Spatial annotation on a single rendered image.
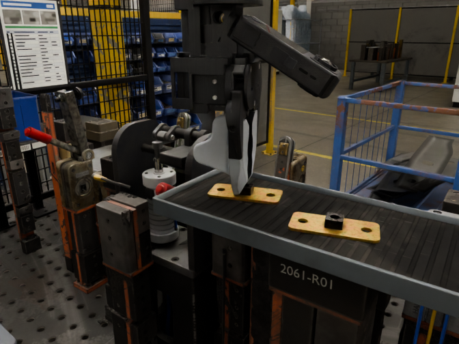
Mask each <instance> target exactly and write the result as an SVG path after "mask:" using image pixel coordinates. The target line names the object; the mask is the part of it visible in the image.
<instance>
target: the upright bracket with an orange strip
mask: <svg viewBox="0 0 459 344"><path fill-rule="evenodd" d="M40 105H41V109H42V111H43V112H41V114H42V122H43V126H44V133H47V134H49V135H51V136H52V138H54V139H57V137H56V132H55V124H54V119H53V113H52V112H51V111H52V108H51V100H50V95H49V94H40ZM46 147H47V152H48V159H49V164H50V168H51V176H52V181H53V188H54V193H55V200H56V205H57V213H58V218H59V226H60V230H61V238H62V242H63V247H64V256H65V260H66V268H67V270H69V271H71V272H72V273H74V268H73V263H72V255H71V250H72V249H73V248H72V240H71V235H70V227H69V222H68V214H67V210H64V209H62V202H61V195H60V190H59V182H58V177H57V169H56V162H57V161H59V160H60V159H59V150H58V147H57V146H54V145H51V144H46Z"/></svg>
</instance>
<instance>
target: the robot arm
mask: <svg viewBox="0 0 459 344"><path fill-rule="evenodd" d="M174 6H175V10H181V17H182V52H181V53H177V55H176V57H170V68H171V95H172V108H173V109H188V110H189V111H190V113H205V114H208V113H210V112H211V111H225V114H224V115H220V116H218V117H216V118H215V119H214V121H213V123H212V134H210V135H209V136H208V139H207V140H206V141H203V142H201V143H198V144H197V145H196V146H195V147H194V150H193V155H194V158H195V159H196V161H198V163H200V164H203V165H206V166H208V167H211V168H213V169H217V170H219V171H222V172H225V173H227V174H228V175H229V176H230V181H231V185H232V190H233V193H234V195H239V194H240V192H241V191H242V189H243V188H244V186H245V184H246V183H247V182H248V181H249V179H250V177H251V176H252V174H253V165H254V160H255V151H256V144H257V140H258V127H259V119H260V97H261V92H262V64H261V61H259V60H260V59H262V60H264V61H265V62H266V63H268V64H270V65H271V66H272V67H274V68H276V69H277V70H278V71H280V72H282V73H284V74H285V75H286V76H288V77H290V78H291V79H292V80H294V81H296V82H297V85H298V86H299V87H301V88H302V89H304V90H305V91H306V92H307V93H309V94H311V95H313V96H315V97H320V98H322V99H323V98H327V97H329V96H330V95H331V93H332V91H333V90H334V89H335V87H336V86H337V84H338V83H339V81H340V79H341V77H342V74H341V72H340V71H338V70H337V69H338V67H337V66H336V65H335V64H333V63H331V61H330V60H329V59H327V58H324V57H322V56H320V55H316V56H315V55H313V54H312V53H310V52H309V51H307V50H305V49H304V48H303V47H301V46H299V45H298V44H297V43H295V42H293V41H291V40H290V39H289V38H287V37H285V36H284V35H282V34H281V33H279V32H278V31H276V30H275V29H273V28H272V27H270V26H268V25H267V24H266V23H264V22H262V21H261V20H259V19H258V18H256V17H254V16H250V15H247V16H246V15H243V8H250V7H259V6H263V0H174ZM222 14H224V15H223V16H222ZM221 16H222V21H223V22H222V21H221ZM175 72H177V79H178V98H177V97H176V77H175Z"/></svg>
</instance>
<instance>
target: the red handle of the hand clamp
mask: <svg viewBox="0 0 459 344"><path fill-rule="evenodd" d="M24 133H25V136H26V137H29V138H31V139H35V140H37V141H39V142H42V143H45V144H51V145H54V146H57V147H60V148H62V149H64V150H67V151H69V152H72V153H74V154H76V155H78V156H81V153H80V149H79V148H76V147H74V146H71V145H69V144H67V143H64V142H62V141H59V140H57V139H54V138H52V136H51V135H49V134H47V133H44V132H42V131H39V130H36V129H35V128H32V127H28V128H26V129H25V130H24Z"/></svg>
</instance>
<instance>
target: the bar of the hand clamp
mask: <svg viewBox="0 0 459 344"><path fill-rule="evenodd" d="M56 94H57V98H55V102H56V103H59V105H60V107H61V111H62V115H63V117H64V121H65V124H66V128H67V131H68V135H69V137H70V142H71V145H72V146H74V147H76V148H79V149H80V153H81V156H78V155H76V154H74V155H75V158H76V161H80V160H82V153H83V151H84V150H85V149H89V146H88V143H87V139H86V136H85V131H84V128H83V124H82V121H81V116H80V114H79V109H78V106H77V102H76V99H77V100H80V99H83V91H82V90H81V89H80V88H79V87H75V88H74V89H73V91H66V90H65V89H63V90H59V91H56ZM75 98H76V99H75Z"/></svg>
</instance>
